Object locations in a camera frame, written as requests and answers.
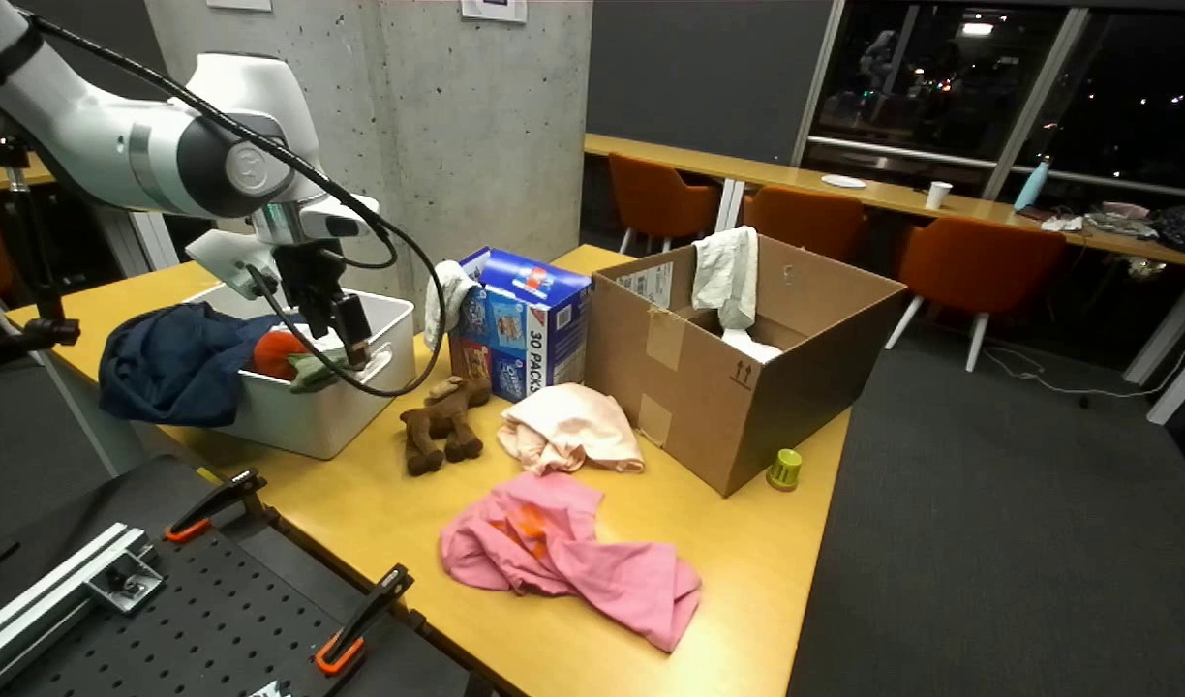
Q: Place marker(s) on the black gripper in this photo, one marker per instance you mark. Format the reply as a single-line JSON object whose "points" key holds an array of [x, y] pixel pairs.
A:
{"points": [[311, 278]]}

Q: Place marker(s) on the dark green cloth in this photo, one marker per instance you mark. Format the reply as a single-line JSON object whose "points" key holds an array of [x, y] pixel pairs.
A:
{"points": [[278, 355]]}

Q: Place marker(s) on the brown moose plush toy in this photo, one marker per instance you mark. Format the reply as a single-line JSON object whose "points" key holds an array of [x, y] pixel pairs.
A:
{"points": [[440, 420]]}

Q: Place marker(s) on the peach shirt orange print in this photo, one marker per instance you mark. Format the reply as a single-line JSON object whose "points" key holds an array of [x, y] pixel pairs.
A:
{"points": [[568, 428]]}

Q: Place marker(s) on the pink shirt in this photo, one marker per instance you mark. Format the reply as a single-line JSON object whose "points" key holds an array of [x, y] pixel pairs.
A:
{"points": [[555, 554]]}

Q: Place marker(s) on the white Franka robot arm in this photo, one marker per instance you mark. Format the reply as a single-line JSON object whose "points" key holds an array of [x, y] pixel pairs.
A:
{"points": [[114, 130]]}

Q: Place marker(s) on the white plastic bin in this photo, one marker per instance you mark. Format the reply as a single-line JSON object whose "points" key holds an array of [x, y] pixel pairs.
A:
{"points": [[323, 412]]}

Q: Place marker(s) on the navy blue cloth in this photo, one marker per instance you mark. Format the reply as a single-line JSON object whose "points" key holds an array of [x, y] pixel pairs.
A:
{"points": [[173, 368]]}

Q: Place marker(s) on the blue snack variety box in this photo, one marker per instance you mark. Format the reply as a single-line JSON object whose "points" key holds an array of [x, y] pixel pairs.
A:
{"points": [[522, 336]]}

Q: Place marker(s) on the black orange clamp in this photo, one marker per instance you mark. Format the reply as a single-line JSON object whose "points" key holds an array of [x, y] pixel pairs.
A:
{"points": [[212, 508], [363, 624]]}

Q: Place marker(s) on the black perforated board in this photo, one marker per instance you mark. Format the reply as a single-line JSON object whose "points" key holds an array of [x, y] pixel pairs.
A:
{"points": [[218, 621]]}

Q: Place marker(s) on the black tripod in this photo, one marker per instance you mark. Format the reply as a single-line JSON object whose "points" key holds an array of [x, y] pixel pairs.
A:
{"points": [[34, 257]]}

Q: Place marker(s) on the brown cardboard box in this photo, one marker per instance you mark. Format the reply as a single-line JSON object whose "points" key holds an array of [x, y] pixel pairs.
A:
{"points": [[695, 389]]}

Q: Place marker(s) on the wooden side desk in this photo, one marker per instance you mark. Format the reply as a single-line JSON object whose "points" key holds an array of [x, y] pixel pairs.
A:
{"points": [[5, 175]]}

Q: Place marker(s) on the white hanging cloth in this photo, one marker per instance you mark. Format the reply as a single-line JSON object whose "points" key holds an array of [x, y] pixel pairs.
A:
{"points": [[728, 278]]}

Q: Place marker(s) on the white crumpled paper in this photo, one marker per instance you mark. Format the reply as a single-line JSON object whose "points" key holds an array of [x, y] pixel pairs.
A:
{"points": [[747, 348]]}

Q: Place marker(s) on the small green cup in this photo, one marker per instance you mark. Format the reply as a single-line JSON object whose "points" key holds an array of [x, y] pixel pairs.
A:
{"points": [[784, 470]]}

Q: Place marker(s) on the white paper sheet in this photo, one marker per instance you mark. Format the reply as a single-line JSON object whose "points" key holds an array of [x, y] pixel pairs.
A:
{"points": [[844, 179]]}

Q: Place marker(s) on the long wooden counter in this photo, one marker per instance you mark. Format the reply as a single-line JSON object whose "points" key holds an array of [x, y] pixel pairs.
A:
{"points": [[878, 195]]}

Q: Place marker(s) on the white paper cup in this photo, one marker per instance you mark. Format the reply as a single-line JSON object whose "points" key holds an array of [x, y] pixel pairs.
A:
{"points": [[940, 195]]}

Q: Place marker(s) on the light blue water bottle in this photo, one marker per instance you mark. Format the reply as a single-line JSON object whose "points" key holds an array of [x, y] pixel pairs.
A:
{"points": [[1031, 184]]}

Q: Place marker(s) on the dark bags pile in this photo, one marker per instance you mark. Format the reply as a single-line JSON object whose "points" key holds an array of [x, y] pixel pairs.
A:
{"points": [[1149, 221]]}

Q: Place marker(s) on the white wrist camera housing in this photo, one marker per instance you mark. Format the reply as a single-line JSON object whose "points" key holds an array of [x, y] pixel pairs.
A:
{"points": [[230, 266]]}

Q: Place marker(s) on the white wall frame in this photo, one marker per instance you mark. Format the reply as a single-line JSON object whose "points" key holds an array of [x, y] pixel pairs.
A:
{"points": [[493, 9]]}

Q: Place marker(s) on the aluminium rail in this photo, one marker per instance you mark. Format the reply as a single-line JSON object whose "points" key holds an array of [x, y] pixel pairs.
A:
{"points": [[52, 594]]}

